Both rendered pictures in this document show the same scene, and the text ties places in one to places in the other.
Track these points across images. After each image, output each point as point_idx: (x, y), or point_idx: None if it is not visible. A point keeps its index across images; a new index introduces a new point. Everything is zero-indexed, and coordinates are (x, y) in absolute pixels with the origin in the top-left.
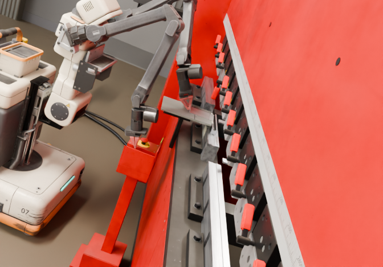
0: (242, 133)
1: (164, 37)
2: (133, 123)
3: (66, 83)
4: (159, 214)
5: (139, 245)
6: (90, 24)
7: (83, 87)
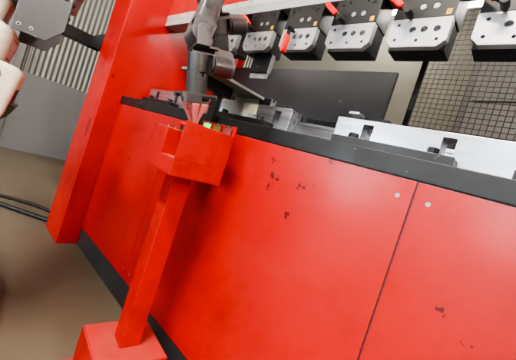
0: None
1: None
2: (196, 77)
3: None
4: (298, 213)
5: (191, 302)
6: None
7: (41, 26)
